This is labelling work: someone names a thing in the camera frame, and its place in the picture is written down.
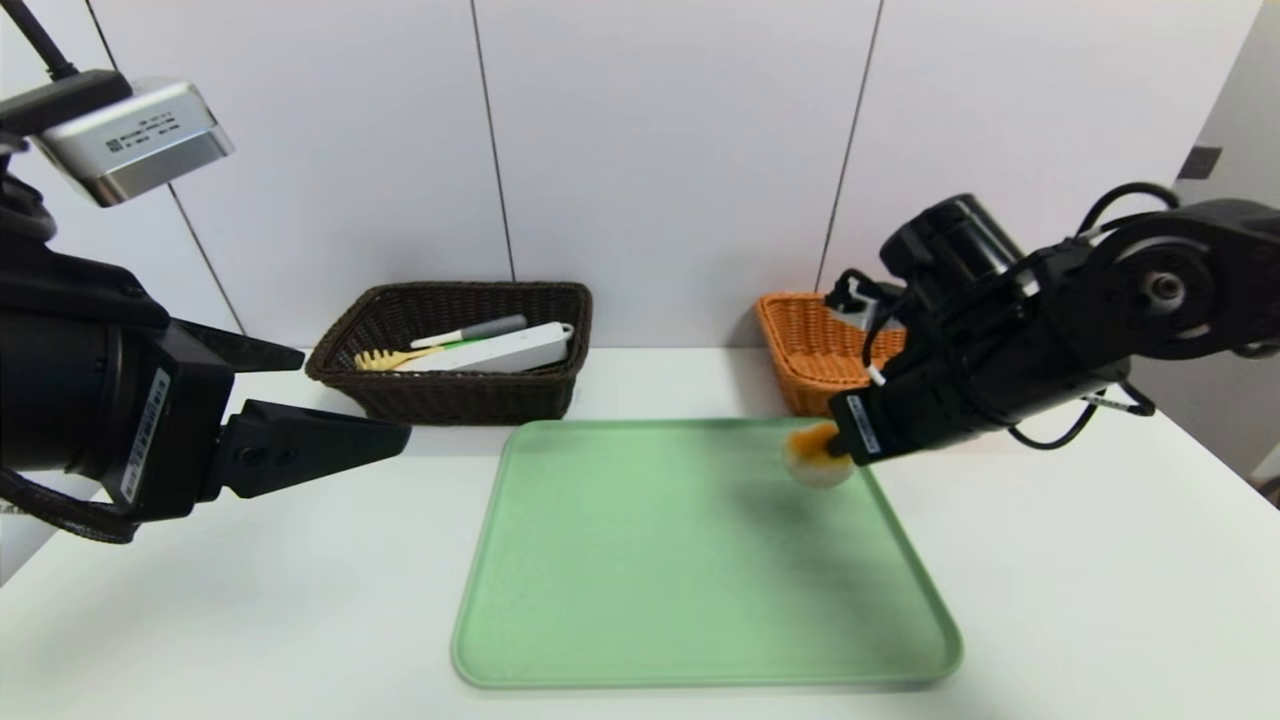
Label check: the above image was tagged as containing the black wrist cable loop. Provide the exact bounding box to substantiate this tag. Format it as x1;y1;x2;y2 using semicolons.
0;465;141;546

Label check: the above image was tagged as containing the light green plastic tray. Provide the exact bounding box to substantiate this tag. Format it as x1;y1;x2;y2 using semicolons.
451;418;964;690

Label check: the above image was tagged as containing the round bun with orange topping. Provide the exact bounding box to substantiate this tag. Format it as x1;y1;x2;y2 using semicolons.
783;422;855;490

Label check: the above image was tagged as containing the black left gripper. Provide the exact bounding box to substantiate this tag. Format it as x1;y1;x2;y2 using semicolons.
0;305;412;524

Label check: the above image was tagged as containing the white peeler grey handle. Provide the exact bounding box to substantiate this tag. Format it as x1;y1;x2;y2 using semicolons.
410;315;528;350

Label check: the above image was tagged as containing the orange wicker basket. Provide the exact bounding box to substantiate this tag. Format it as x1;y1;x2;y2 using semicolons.
755;292;909;419

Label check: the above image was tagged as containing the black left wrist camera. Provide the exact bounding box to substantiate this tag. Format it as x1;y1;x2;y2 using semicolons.
0;70;236;209

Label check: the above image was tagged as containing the dark brown wicker basket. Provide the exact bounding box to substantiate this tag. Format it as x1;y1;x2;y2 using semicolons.
305;282;593;426

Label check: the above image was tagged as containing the yellow pasta spoon green handle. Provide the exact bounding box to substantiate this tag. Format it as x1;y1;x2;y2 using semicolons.
353;343;471;373

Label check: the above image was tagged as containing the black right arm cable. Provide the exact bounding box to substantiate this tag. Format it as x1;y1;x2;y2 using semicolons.
1008;182;1183;452

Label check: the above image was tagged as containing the white power strip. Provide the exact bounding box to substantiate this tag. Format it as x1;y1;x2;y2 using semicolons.
398;322;576;375

